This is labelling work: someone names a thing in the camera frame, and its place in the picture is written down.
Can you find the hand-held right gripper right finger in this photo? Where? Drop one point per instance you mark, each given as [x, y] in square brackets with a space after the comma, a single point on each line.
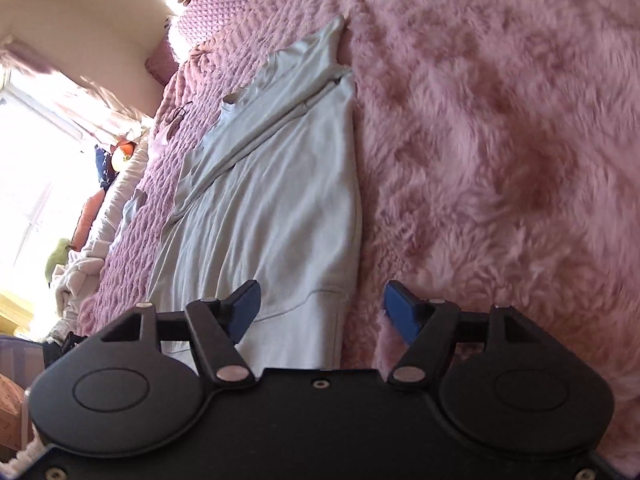
[400, 310]

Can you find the purple quilted pillow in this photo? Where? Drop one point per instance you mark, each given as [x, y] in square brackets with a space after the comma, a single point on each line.
[225, 0]

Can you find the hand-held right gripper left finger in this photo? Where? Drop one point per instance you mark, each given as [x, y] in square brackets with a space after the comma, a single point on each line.
[244, 305]

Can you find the pink curtain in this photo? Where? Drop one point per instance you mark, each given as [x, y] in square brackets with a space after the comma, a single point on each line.
[100, 105]

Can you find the purple storage bin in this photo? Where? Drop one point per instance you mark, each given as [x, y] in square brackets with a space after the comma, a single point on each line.
[20, 357]

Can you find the green plush toy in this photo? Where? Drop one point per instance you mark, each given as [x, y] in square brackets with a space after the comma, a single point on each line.
[59, 260]

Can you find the pale printed t-shirt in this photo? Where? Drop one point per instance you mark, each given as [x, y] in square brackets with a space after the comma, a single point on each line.
[275, 200]

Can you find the white rumpled duvet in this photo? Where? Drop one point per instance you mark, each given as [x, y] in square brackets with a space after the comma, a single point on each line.
[100, 250]

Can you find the blue patterned cloth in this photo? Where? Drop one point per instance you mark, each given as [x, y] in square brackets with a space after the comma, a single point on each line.
[104, 167]

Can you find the orange plush toy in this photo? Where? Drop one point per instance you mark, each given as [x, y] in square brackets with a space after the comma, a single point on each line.
[122, 155]

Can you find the cardboard box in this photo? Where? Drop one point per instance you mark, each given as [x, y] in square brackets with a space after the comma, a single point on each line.
[11, 410]

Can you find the pink fluffy blanket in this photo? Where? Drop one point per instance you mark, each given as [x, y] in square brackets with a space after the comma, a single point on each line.
[475, 135]

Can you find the salmon pink cushion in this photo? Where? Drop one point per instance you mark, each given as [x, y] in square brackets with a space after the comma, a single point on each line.
[87, 220]

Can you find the small pink pillow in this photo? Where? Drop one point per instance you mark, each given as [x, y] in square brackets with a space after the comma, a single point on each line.
[162, 60]

